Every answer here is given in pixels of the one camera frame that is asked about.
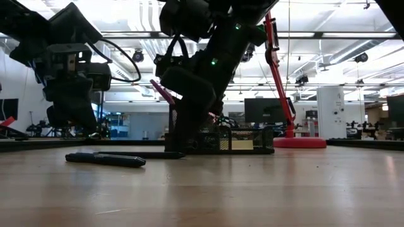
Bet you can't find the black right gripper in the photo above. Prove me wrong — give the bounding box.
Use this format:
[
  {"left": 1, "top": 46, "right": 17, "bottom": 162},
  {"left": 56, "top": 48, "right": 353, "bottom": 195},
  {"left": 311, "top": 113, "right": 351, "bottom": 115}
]
[{"left": 160, "top": 66, "right": 218, "bottom": 153}]

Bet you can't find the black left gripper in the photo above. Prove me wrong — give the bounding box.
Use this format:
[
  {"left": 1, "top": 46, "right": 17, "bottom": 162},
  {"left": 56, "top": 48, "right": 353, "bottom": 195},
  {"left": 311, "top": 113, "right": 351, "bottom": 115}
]
[{"left": 42, "top": 43, "right": 98, "bottom": 133}]

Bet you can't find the black pen white print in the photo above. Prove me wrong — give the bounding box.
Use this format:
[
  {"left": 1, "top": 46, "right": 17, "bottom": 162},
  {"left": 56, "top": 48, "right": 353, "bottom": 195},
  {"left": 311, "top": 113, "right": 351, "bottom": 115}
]
[{"left": 64, "top": 152, "right": 147, "bottom": 169}]

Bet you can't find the black mesh desk organizer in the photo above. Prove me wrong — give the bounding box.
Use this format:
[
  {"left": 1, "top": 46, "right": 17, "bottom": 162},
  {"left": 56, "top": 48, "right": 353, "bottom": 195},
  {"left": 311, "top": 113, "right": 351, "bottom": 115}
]
[{"left": 163, "top": 103, "right": 276, "bottom": 156}]

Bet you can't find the yellow sticky note pad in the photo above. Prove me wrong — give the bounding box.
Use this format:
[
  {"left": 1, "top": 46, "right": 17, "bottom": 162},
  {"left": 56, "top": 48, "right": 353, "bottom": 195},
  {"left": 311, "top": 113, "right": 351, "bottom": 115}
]
[{"left": 230, "top": 139, "right": 254, "bottom": 151}]

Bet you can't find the red bar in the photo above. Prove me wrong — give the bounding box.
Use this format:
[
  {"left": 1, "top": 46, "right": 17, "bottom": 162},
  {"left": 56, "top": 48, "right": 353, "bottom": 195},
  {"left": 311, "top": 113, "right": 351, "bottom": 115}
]
[{"left": 0, "top": 115, "right": 17, "bottom": 128}]

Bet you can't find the black computer monitor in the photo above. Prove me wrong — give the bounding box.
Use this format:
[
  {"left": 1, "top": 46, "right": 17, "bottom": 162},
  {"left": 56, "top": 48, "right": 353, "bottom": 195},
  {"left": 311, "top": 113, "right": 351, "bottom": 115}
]
[
  {"left": 386, "top": 94, "right": 404, "bottom": 124},
  {"left": 244, "top": 97, "right": 287, "bottom": 124}
]

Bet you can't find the black ceiling spotlight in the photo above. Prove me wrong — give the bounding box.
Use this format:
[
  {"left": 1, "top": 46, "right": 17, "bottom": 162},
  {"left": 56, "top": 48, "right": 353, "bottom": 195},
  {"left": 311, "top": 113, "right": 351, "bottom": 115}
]
[
  {"left": 353, "top": 51, "right": 369, "bottom": 64},
  {"left": 132, "top": 49, "right": 145, "bottom": 64},
  {"left": 294, "top": 74, "right": 310, "bottom": 86}
]

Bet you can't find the red desk lamp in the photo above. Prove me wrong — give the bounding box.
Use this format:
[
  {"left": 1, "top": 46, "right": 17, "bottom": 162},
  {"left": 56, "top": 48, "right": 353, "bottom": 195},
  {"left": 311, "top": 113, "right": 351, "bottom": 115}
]
[{"left": 263, "top": 10, "right": 328, "bottom": 149}]

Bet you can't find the white pillar cabinet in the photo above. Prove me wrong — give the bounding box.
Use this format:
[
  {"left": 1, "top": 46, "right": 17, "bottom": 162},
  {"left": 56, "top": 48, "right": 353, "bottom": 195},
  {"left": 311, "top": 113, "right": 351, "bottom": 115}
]
[{"left": 316, "top": 85, "right": 348, "bottom": 141}]

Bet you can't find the black aluminium table frame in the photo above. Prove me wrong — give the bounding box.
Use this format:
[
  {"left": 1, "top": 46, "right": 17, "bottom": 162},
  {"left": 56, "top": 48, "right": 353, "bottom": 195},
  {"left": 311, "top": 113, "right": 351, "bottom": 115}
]
[{"left": 0, "top": 136, "right": 404, "bottom": 154}]

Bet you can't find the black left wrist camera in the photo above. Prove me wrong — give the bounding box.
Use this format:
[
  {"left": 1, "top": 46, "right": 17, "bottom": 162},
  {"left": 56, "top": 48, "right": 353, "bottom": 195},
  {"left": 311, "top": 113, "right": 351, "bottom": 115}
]
[{"left": 86, "top": 62, "right": 112, "bottom": 92}]

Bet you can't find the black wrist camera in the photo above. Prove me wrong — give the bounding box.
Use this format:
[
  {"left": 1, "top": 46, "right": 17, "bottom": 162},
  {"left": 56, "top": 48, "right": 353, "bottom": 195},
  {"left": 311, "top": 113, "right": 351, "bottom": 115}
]
[
  {"left": 86, "top": 62, "right": 112, "bottom": 92},
  {"left": 153, "top": 54, "right": 191, "bottom": 77}
]

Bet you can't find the black wall screen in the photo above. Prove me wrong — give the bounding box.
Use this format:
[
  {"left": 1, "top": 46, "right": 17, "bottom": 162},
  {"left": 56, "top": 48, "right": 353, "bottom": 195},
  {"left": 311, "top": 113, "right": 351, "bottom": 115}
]
[{"left": 0, "top": 98, "right": 20, "bottom": 122}]

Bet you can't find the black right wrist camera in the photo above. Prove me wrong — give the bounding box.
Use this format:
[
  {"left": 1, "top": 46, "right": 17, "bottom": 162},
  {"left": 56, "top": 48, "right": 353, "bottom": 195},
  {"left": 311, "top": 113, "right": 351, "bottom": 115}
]
[{"left": 153, "top": 54, "right": 191, "bottom": 77}]

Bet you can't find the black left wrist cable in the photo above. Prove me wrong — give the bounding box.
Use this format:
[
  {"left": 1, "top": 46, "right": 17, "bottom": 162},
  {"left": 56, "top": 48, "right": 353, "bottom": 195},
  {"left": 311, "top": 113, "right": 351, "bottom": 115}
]
[{"left": 86, "top": 37, "right": 143, "bottom": 84}]

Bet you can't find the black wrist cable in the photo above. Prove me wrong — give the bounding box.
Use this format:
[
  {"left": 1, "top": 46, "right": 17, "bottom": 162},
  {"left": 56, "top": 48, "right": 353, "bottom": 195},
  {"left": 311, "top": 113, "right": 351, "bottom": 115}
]
[
  {"left": 86, "top": 37, "right": 143, "bottom": 84},
  {"left": 163, "top": 33, "right": 191, "bottom": 61}
]

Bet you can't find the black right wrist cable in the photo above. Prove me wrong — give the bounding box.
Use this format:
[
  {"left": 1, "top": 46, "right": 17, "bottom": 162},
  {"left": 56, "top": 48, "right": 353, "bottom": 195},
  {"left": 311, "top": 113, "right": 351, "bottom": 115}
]
[{"left": 163, "top": 33, "right": 191, "bottom": 61}]

